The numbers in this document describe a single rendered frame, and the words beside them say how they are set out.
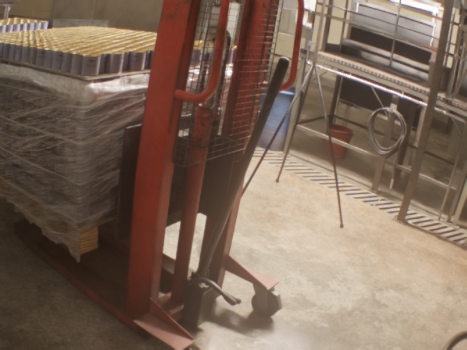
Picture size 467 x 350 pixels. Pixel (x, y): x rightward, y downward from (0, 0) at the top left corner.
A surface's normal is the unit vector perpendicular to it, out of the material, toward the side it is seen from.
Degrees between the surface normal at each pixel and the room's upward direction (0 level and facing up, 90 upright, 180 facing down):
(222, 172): 90
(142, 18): 90
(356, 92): 90
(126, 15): 90
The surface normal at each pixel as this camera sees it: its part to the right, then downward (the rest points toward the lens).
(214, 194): -0.58, 0.22
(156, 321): 0.16, -0.91
